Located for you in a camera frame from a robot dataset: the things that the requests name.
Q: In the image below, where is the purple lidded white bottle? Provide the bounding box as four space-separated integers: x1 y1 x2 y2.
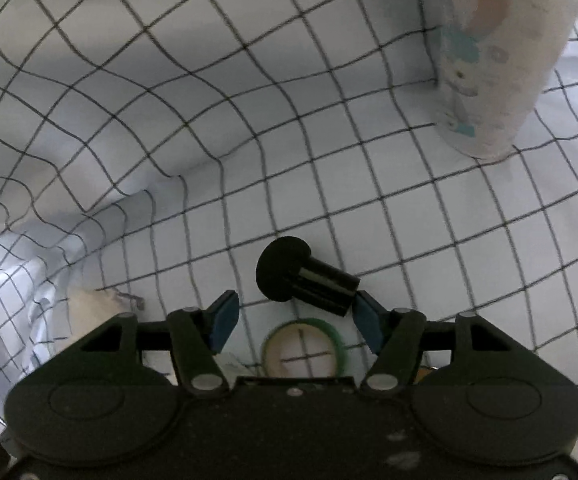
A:
438 0 578 160

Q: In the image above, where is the white fluffy plush toy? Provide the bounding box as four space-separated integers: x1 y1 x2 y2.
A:
68 287 145 344

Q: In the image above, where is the white blue checkered cloth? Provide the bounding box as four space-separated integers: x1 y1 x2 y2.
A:
0 0 578 459

